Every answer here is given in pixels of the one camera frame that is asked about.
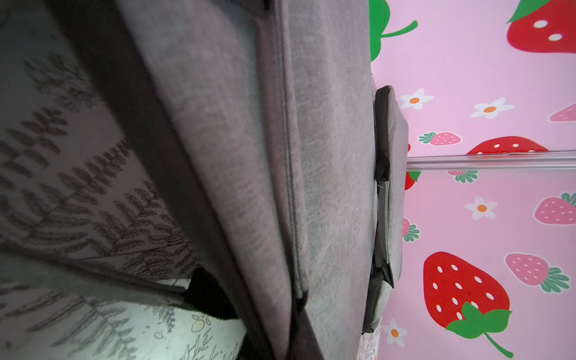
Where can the aluminium frame post right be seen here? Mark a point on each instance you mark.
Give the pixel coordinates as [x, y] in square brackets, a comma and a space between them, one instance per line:
[526, 161]

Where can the grey laptop bag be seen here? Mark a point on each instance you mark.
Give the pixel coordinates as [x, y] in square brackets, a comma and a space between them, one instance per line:
[258, 123]

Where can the floral patterned table mat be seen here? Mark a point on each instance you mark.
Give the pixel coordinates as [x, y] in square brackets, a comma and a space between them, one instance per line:
[93, 265]

